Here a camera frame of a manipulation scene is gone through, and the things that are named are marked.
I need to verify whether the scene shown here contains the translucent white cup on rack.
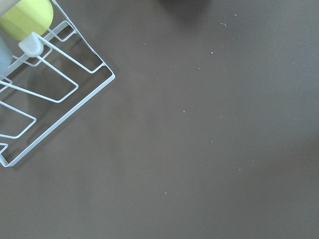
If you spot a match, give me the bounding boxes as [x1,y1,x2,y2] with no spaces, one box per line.
[0,36,12,77]

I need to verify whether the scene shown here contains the yellow cup on rack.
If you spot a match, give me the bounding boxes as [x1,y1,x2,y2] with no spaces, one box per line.
[0,0,54,41]

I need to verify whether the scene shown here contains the white wire cup rack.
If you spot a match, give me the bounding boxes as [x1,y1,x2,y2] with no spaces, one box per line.
[0,0,115,167]

